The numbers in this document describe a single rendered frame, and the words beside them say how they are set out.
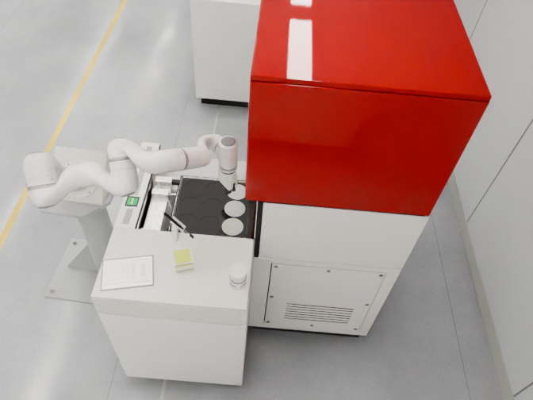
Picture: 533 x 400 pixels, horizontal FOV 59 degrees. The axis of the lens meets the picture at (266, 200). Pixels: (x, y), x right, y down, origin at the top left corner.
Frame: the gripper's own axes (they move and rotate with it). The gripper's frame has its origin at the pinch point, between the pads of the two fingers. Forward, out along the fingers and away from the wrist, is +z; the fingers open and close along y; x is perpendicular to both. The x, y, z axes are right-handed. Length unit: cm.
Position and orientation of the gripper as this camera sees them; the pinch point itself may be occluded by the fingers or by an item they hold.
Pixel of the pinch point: (228, 190)
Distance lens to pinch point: 225.0
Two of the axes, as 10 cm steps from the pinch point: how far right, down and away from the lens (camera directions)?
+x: 7.9, -4.4, 4.3
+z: -0.6, 6.4, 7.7
